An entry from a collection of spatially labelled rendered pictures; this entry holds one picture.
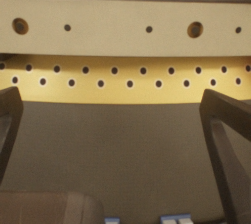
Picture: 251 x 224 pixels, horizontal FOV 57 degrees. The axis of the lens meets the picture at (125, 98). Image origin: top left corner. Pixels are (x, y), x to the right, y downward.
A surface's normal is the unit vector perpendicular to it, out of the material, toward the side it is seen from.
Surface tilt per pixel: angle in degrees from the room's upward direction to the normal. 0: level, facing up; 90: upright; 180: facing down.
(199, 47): 90
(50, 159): 62
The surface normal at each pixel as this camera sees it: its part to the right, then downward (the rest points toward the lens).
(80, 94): -0.01, -0.04
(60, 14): -0.02, 0.44
